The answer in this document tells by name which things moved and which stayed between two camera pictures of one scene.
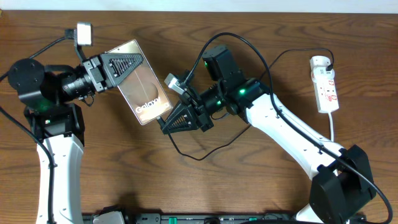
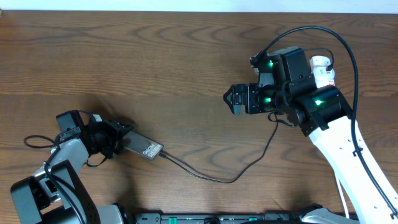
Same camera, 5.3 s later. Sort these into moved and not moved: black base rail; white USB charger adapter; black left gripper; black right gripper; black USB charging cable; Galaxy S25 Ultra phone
Moved: black USB charging cable; black right gripper; black left gripper; Galaxy S25 Ultra phone
Not moved: white USB charger adapter; black base rail
